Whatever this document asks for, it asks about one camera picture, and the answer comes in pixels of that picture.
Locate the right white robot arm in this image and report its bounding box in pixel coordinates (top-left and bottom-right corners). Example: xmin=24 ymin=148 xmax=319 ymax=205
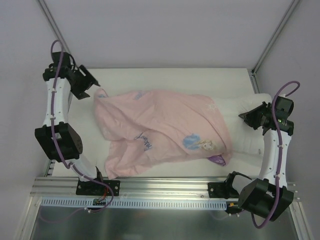
xmin=224 ymin=96 xmax=294 ymax=222

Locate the left aluminium frame post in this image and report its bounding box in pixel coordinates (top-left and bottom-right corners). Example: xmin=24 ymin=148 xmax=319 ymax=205
xmin=36 ymin=0 xmax=71 ymax=53

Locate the white pillow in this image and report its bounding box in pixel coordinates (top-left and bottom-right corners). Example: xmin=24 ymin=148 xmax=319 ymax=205
xmin=213 ymin=93 xmax=272 ymax=157

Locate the aluminium frame post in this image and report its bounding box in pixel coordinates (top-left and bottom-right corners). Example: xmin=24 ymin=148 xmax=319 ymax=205
xmin=251 ymin=0 xmax=301 ymax=76
xmin=36 ymin=0 xmax=71 ymax=53

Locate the aluminium mounting rail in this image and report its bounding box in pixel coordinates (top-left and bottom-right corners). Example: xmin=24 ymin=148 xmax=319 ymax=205
xmin=29 ymin=176 xmax=300 ymax=202

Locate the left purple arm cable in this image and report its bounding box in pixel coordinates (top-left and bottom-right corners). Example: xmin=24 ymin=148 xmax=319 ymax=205
xmin=50 ymin=39 xmax=115 ymax=213

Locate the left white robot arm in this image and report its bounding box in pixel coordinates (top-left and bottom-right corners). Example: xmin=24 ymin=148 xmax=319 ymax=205
xmin=34 ymin=51 xmax=107 ymax=195

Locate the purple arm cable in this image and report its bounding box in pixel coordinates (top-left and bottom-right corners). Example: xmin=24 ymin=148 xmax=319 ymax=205
xmin=251 ymin=80 xmax=300 ymax=230
xmin=50 ymin=39 xmax=115 ymax=213

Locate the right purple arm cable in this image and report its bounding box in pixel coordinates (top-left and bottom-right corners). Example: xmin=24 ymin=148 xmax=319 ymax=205
xmin=251 ymin=80 xmax=300 ymax=230

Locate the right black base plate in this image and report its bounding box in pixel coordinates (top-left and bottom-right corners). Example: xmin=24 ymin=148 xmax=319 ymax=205
xmin=207 ymin=182 xmax=239 ymax=199

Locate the white slotted cable duct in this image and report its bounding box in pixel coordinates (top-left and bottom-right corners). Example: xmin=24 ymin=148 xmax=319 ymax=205
xmin=41 ymin=197 xmax=227 ymax=211

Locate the pink Journey pillow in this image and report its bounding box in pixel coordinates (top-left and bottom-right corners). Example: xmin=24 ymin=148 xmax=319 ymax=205
xmin=94 ymin=88 xmax=233 ymax=179

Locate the right aluminium frame post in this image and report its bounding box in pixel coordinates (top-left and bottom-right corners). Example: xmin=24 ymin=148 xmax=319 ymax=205
xmin=251 ymin=0 xmax=301 ymax=76

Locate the purple Elsa pillowcase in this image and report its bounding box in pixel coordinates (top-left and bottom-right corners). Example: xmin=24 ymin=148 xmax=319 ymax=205
xmin=207 ymin=153 xmax=231 ymax=167

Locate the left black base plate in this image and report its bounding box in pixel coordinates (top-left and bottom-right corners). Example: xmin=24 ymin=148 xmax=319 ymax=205
xmin=75 ymin=180 xmax=121 ymax=197

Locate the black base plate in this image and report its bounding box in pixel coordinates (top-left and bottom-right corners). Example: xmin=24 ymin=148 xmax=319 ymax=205
xmin=207 ymin=182 xmax=239 ymax=199
xmin=75 ymin=180 xmax=121 ymax=197

